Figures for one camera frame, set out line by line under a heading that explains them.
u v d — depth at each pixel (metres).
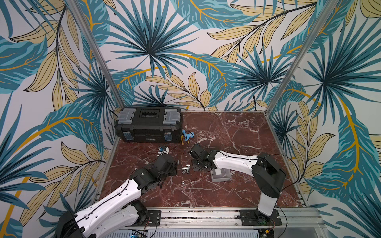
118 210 0.47
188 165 0.90
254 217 0.73
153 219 0.73
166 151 0.71
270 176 0.47
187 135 1.02
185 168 0.88
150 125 0.92
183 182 0.83
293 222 0.75
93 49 0.82
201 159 0.68
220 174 0.88
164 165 0.56
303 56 0.85
